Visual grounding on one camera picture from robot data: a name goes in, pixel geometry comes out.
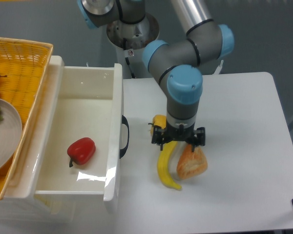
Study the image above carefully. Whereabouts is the yellow bell pepper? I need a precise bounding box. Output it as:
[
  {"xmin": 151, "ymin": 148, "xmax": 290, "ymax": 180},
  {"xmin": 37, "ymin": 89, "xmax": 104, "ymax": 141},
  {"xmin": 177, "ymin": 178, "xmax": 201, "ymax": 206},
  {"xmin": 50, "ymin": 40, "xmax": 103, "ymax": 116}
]
[{"xmin": 148, "ymin": 115, "xmax": 167, "ymax": 136}]

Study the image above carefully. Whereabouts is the yellow banana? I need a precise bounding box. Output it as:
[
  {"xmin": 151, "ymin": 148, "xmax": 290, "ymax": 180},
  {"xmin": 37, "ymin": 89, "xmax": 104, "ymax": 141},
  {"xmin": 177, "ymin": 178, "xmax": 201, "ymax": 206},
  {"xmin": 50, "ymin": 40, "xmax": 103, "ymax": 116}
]
[{"xmin": 157, "ymin": 141, "xmax": 182, "ymax": 191}]

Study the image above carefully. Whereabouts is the yellow wicker basket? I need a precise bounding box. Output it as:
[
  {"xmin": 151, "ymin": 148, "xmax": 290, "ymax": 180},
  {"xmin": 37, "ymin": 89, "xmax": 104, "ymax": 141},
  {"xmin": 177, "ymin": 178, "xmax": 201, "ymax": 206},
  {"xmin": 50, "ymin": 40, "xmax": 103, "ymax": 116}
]
[{"xmin": 0, "ymin": 37, "xmax": 53, "ymax": 200}]

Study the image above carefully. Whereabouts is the red bell pepper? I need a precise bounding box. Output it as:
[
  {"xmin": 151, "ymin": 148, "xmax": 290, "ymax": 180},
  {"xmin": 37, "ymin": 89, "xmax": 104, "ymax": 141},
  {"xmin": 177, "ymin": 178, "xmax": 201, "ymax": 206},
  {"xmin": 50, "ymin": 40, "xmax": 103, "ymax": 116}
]
[{"xmin": 67, "ymin": 137, "xmax": 96, "ymax": 168}]

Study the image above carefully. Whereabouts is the white top drawer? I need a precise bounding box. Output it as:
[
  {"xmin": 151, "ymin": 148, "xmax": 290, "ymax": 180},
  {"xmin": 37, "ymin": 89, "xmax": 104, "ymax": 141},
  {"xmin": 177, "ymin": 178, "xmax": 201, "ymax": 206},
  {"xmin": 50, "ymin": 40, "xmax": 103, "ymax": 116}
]
[{"xmin": 35, "ymin": 64, "xmax": 125, "ymax": 213}]

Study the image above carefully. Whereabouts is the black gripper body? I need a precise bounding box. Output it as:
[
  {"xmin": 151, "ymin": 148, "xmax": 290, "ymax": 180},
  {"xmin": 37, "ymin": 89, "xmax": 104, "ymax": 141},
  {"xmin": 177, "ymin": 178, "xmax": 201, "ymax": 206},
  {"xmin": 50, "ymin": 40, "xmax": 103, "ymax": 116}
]
[{"xmin": 161, "ymin": 121, "xmax": 197, "ymax": 144}]

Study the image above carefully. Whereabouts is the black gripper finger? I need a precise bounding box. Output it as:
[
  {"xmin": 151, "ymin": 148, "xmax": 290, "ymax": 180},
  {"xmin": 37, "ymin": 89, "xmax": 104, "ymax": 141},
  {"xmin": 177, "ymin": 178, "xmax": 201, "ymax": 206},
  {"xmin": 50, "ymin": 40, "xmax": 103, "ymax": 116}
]
[
  {"xmin": 189, "ymin": 127, "xmax": 206, "ymax": 151},
  {"xmin": 151, "ymin": 125, "xmax": 165, "ymax": 150}
]

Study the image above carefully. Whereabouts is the orange bread pastry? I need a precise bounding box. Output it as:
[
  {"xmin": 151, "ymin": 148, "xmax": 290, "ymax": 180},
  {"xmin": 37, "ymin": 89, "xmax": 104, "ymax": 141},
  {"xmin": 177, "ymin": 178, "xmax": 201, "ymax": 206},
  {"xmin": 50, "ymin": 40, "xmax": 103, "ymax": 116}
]
[{"xmin": 176, "ymin": 144, "xmax": 208, "ymax": 180}]

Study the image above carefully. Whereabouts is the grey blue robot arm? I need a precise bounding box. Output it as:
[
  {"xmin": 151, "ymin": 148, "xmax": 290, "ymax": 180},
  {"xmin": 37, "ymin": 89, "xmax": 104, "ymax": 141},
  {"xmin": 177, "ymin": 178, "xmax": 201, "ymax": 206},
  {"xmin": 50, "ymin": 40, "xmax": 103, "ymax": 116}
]
[{"xmin": 77, "ymin": 0, "xmax": 234, "ymax": 149}]

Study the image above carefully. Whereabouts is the white drawer cabinet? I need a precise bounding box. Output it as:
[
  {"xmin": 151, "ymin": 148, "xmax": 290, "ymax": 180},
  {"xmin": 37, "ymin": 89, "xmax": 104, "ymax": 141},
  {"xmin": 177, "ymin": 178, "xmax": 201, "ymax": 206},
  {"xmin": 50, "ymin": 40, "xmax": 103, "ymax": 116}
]
[{"xmin": 0, "ymin": 56, "xmax": 75, "ymax": 223}]

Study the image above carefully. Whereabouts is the black drawer handle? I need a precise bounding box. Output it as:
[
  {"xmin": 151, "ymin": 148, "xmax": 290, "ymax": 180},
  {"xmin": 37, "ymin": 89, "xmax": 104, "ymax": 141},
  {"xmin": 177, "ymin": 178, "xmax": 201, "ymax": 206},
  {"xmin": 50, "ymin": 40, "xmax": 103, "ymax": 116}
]
[{"xmin": 120, "ymin": 115, "xmax": 130, "ymax": 158}]

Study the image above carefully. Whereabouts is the grey ribbed plate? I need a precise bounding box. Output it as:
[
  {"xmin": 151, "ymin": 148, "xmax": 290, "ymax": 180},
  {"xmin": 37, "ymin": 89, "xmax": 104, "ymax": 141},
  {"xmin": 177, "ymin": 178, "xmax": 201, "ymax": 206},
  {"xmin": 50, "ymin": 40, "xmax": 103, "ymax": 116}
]
[{"xmin": 0, "ymin": 99, "xmax": 22, "ymax": 168}]

